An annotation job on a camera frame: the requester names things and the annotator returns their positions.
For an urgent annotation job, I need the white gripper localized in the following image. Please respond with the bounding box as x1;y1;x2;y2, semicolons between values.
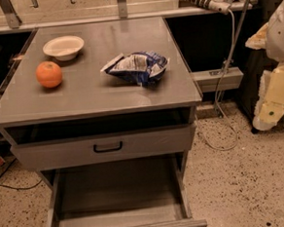
245;0;284;131

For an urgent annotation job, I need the grey drawer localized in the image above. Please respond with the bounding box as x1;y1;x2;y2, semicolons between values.
11;124;195;170
47;154;207;227

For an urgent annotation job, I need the grey drawer cabinet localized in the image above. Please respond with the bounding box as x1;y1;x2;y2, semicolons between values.
0;14;209;195

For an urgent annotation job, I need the grey metal beam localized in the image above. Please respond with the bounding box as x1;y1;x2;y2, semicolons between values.
192;67;244;93

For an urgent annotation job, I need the white power strip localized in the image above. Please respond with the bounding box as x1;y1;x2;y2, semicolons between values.
186;0;231;15

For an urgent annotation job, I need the blue white chip bag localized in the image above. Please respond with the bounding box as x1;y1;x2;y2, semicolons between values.
101;51;169;86

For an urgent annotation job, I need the white bowl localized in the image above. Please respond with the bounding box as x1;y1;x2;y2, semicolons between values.
43;35;85;61

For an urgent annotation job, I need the orange fruit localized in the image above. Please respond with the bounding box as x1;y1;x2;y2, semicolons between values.
36;61;62;88

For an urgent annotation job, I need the grey shelf table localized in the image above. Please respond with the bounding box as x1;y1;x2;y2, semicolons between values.
0;0;257;32

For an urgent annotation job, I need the white cable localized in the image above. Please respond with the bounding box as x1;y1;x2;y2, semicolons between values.
188;9;246;154

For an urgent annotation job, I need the black floor cable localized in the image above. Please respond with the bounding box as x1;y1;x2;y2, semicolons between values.
0;155;44;193

